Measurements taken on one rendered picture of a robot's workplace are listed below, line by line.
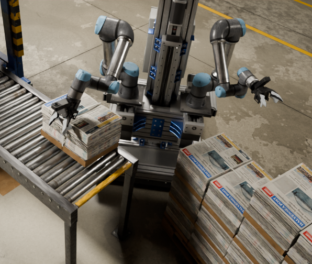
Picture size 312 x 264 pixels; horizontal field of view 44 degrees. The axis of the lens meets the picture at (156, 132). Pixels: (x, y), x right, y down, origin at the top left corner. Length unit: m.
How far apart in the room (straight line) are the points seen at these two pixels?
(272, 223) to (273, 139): 2.11
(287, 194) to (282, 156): 1.89
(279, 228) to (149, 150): 1.54
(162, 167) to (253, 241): 1.16
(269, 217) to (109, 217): 1.40
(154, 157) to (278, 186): 1.39
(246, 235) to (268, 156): 1.72
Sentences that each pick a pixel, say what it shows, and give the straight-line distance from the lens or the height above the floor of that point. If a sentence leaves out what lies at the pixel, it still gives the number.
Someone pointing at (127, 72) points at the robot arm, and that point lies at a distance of 2.65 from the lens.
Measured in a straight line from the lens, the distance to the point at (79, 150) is 2.21.
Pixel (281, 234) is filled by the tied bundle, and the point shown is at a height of 0.95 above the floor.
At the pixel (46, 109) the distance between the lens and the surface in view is 2.29.
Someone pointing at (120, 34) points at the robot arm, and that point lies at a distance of 2.34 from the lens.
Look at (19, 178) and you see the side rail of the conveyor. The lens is 2.35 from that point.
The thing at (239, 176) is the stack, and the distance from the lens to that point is 2.40.
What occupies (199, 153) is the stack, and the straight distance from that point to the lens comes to 2.45.
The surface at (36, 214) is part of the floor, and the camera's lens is 3.10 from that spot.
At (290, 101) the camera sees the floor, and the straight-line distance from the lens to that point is 4.75.
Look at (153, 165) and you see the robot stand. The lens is 3.13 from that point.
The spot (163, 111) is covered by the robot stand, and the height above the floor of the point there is 0.73.
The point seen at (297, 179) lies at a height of 1.07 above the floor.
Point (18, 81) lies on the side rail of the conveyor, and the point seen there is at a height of 0.80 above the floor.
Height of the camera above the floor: 2.50
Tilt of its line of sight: 42 degrees down
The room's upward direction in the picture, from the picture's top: 11 degrees clockwise
